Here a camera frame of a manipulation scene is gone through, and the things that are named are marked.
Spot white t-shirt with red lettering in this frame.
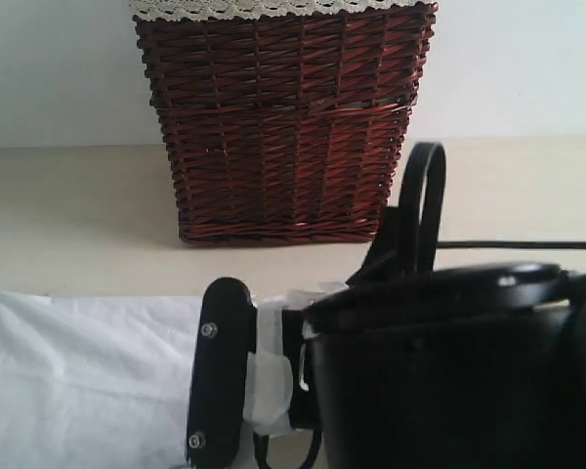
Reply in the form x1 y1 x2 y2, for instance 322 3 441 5
0 290 203 468

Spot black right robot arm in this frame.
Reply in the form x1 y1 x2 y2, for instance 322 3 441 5
304 263 586 468

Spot brown wicker basket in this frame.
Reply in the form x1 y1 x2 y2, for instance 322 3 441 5
135 1 438 246

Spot black ribbed cable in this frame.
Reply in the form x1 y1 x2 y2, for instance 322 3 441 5
346 141 448 289

